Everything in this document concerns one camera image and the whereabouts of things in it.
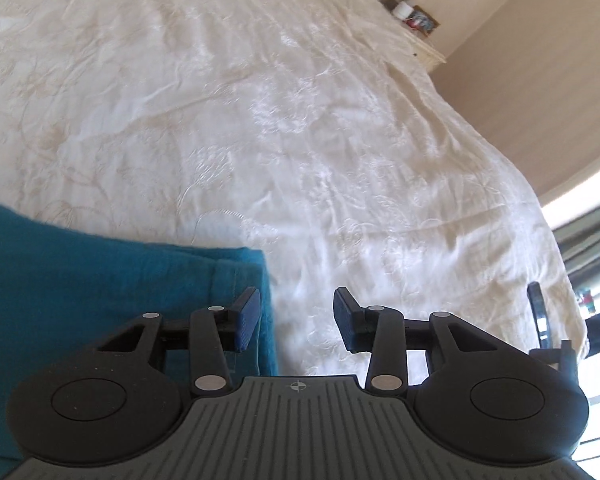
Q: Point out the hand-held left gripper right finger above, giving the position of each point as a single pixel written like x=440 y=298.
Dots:
x=344 y=319

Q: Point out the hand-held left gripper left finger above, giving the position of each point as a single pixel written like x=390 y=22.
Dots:
x=246 y=322

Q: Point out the teal pants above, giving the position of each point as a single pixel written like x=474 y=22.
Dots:
x=80 y=290

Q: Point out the bed with cream bedspread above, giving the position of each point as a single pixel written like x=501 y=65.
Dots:
x=280 y=110

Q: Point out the cream wooden nightstand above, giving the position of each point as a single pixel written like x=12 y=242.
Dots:
x=425 y=52

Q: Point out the white cup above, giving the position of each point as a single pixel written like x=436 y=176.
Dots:
x=403 y=9

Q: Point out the dark curved frame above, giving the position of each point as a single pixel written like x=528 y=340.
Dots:
x=537 y=310

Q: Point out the dark photo frame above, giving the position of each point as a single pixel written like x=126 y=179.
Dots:
x=423 y=22

